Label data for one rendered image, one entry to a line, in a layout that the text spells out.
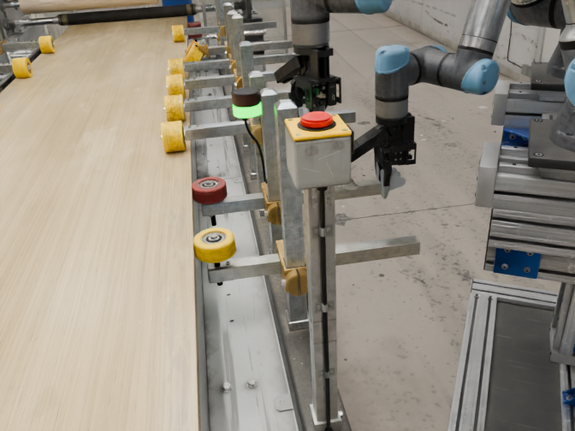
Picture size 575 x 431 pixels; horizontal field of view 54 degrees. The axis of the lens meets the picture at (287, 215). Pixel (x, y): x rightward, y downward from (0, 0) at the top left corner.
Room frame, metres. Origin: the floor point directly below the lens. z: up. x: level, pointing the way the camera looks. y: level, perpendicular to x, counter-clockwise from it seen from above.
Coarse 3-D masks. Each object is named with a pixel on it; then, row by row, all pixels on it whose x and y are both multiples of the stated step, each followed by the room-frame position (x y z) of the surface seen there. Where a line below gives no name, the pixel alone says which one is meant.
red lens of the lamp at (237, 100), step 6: (258, 90) 1.16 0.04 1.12; (234, 96) 1.13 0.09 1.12; (240, 96) 1.13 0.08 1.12; (246, 96) 1.13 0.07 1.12; (252, 96) 1.13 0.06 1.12; (258, 96) 1.14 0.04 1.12; (234, 102) 1.14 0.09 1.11; (240, 102) 1.13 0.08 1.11; (246, 102) 1.13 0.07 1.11; (252, 102) 1.13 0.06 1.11; (258, 102) 1.14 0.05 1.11
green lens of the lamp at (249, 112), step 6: (234, 108) 1.14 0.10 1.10; (240, 108) 1.13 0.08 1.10; (246, 108) 1.13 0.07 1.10; (252, 108) 1.13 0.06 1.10; (258, 108) 1.14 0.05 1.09; (234, 114) 1.14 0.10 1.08; (240, 114) 1.13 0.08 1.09; (246, 114) 1.13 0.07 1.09; (252, 114) 1.13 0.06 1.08; (258, 114) 1.14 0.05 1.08
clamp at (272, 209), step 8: (264, 184) 1.24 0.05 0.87; (264, 192) 1.19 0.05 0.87; (264, 200) 1.17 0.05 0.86; (280, 200) 1.14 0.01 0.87; (264, 208) 1.18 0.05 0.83; (272, 208) 1.12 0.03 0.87; (280, 208) 1.12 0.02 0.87; (272, 216) 1.11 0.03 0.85; (280, 216) 1.12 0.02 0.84; (280, 224) 1.12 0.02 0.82
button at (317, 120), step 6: (306, 114) 0.67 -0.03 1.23; (312, 114) 0.66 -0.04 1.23; (318, 114) 0.66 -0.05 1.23; (324, 114) 0.66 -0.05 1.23; (300, 120) 0.65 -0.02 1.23; (306, 120) 0.64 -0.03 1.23; (312, 120) 0.64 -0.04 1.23; (318, 120) 0.64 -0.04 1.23; (324, 120) 0.64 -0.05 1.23; (330, 120) 0.65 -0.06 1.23; (306, 126) 0.64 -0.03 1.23; (312, 126) 0.64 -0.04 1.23; (318, 126) 0.64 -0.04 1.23; (324, 126) 0.64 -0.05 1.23
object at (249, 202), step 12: (360, 180) 1.24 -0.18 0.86; (372, 180) 1.24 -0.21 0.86; (336, 192) 1.21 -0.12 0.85; (348, 192) 1.21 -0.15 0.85; (360, 192) 1.21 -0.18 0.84; (372, 192) 1.22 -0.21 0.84; (204, 204) 1.17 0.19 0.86; (216, 204) 1.17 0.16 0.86; (228, 204) 1.17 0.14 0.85; (240, 204) 1.18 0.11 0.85; (252, 204) 1.18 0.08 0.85
